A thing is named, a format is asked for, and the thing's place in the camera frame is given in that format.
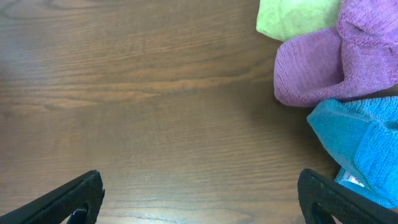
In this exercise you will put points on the crumpled green cloth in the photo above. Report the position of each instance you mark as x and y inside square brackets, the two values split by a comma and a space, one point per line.
[286, 19]

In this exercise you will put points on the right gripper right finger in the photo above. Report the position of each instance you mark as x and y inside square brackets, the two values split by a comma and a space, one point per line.
[323, 200]

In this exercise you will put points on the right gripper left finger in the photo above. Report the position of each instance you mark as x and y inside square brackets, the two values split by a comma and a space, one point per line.
[78, 201]

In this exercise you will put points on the crumpled purple cloth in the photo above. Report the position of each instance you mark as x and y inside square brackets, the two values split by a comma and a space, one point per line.
[357, 57]

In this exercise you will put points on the crumpled blue cloth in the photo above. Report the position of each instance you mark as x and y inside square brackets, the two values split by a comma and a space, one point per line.
[361, 136]

